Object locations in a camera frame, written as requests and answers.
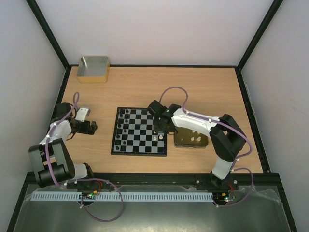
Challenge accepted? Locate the gold tin tray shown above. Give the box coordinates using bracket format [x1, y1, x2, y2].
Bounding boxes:
[174, 128, 209, 148]

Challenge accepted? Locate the black white chess board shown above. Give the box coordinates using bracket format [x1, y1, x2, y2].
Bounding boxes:
[111, 107, 167, 157]

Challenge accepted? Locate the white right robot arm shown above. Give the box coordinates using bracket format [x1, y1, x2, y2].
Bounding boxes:
[147, 101, 253, 189]

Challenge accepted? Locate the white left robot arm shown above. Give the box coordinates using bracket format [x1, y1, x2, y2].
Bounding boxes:
[28, 103, 98, 188]

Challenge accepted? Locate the silver metal tin box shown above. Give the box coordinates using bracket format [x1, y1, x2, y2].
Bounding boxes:
[77, 56, 110, 83]

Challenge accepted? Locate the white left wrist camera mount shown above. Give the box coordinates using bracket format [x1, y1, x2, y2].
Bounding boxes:
[75, 107, 91, 122]

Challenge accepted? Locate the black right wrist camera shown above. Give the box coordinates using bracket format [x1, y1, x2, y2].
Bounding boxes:
[147, 100, 167, 118]

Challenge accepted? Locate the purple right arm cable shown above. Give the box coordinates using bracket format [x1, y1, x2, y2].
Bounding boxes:
[159, 86, 254, 208]

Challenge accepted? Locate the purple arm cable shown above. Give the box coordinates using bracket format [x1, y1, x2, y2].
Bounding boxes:
[44, 91, 124, 222]
[159, 86, 254, 208]

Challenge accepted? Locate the white slotted cable duct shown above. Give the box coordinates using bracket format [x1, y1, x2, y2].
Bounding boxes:
[30, 191, 213, 202]

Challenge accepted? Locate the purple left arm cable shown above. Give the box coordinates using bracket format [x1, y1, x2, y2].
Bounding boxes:
[44, 91, 124, 222]

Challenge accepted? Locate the black aluminium frame rail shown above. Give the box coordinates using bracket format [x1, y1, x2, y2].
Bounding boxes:
[23, 172, 283, 192]

